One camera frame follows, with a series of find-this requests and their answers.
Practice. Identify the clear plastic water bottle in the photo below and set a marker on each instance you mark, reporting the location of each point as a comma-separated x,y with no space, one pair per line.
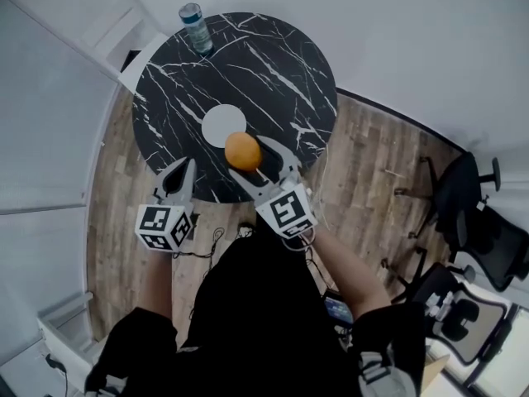
197,29

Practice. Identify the round orange food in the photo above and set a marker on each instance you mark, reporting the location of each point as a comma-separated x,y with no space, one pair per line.
243,151

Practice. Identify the white wooden chair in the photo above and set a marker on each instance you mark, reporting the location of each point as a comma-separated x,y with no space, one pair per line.
124,35

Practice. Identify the person's left forearm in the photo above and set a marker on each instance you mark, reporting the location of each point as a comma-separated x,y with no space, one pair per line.
159,279

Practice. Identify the small device with lit screen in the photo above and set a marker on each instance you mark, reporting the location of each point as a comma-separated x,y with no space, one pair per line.
339,309

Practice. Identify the white round plate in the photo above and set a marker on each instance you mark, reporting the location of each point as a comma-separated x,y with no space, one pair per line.
221,122

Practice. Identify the black mesh office chair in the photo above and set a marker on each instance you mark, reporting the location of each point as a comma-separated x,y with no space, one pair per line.
475,213

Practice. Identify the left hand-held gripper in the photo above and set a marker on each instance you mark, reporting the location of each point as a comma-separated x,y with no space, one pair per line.
161,226

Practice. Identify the black office chair white frame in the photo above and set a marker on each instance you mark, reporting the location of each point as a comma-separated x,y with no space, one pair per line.
463,317

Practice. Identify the brown cardboard box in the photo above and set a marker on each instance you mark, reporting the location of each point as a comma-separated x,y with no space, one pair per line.
436,372

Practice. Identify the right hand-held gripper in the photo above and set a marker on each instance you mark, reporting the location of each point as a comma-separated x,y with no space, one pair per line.
289,211

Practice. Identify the person's right forearm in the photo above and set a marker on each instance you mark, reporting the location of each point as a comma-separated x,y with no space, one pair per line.
351,271

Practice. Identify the person's black clothing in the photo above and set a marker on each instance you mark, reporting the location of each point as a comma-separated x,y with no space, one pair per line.
260,325

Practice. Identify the white low cabinet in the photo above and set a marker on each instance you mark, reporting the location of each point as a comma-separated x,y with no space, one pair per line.
62,337

